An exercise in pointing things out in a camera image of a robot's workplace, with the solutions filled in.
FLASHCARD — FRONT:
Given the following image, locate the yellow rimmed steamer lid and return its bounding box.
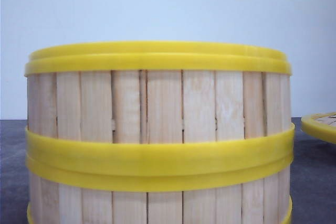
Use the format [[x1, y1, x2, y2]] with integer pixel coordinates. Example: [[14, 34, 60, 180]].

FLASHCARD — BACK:
[[301, 112, 335, 144]]

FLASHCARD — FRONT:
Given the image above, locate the front bamboo steamer basket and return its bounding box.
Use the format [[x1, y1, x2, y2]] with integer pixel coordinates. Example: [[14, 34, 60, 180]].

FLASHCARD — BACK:
[[26, 154, 292, 223]]

